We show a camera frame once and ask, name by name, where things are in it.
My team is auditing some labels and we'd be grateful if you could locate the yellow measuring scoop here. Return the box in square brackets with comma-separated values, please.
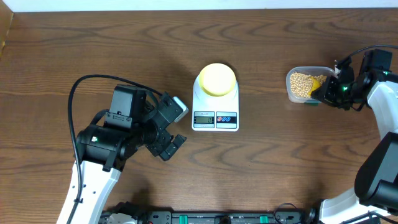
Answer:
[308, 76, 322, 96]

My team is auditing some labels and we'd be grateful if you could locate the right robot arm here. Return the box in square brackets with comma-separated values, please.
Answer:
[311, 50, 397, 223]

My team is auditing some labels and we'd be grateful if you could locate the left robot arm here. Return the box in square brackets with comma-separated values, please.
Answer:
[57, 90, 188, 223]

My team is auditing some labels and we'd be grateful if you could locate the white digital kitchen scale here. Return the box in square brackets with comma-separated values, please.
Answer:
[192, 77, 239, 132]

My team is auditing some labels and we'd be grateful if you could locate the pale yellow bowl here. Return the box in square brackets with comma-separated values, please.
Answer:
[198, 63, 237, 97]

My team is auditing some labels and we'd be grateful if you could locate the green label on container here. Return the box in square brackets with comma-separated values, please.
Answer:
[304, 102, 320, 106]

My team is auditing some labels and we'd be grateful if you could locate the soybeans pile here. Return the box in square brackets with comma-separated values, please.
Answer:
[290, 72, 327, 98]

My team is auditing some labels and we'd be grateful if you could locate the clear plastic container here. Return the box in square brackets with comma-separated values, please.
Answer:
[286, 66, 336, 104]

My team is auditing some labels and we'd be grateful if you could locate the right black cable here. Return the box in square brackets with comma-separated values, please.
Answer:
[335, 44, 398, 68]

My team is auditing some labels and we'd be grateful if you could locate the black cable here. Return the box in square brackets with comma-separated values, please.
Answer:
[65, 73, 164, 224]
[335, 44, 398, 68]

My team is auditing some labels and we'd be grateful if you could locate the left black cable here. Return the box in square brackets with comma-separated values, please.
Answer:
[65, 73, 164, 224]

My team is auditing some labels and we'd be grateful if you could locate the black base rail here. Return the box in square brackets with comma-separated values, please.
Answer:
[98, 202, 316, 224]

